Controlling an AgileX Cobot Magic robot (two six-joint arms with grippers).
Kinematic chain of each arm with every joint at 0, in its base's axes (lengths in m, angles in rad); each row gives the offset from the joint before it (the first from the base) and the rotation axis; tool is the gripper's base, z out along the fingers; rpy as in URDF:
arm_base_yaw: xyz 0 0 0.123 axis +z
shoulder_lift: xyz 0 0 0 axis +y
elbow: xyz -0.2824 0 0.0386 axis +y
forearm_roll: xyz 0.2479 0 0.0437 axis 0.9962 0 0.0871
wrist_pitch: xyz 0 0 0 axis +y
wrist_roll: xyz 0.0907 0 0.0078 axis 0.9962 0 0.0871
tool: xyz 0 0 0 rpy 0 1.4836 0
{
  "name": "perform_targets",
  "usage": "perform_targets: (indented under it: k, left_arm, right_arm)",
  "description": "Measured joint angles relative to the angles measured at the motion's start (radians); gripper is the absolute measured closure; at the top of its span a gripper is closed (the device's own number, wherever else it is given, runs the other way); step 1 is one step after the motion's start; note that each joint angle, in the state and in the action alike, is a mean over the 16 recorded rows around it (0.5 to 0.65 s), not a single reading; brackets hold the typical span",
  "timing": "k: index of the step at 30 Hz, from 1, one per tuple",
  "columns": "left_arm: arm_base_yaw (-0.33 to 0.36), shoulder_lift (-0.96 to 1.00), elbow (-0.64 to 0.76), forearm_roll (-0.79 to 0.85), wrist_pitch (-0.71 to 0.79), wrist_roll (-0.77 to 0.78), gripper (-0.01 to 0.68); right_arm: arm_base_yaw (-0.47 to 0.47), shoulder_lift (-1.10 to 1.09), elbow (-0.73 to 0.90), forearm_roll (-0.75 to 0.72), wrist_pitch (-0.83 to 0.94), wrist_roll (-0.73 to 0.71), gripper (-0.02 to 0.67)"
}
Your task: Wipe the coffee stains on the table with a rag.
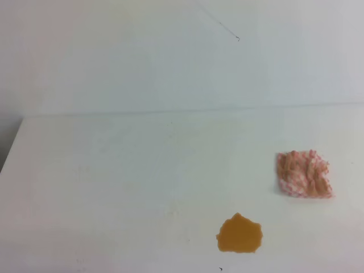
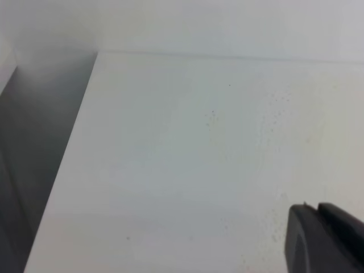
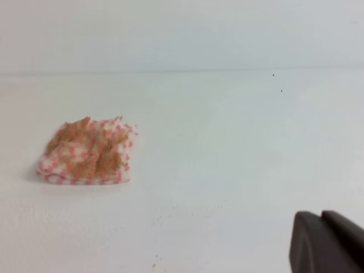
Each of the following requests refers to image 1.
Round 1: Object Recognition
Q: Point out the pink white checkered rag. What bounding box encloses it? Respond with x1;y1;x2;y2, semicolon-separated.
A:
276;150;334;198

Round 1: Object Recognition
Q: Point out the brown coffee stain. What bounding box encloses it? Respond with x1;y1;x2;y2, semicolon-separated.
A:
216;213;263;253

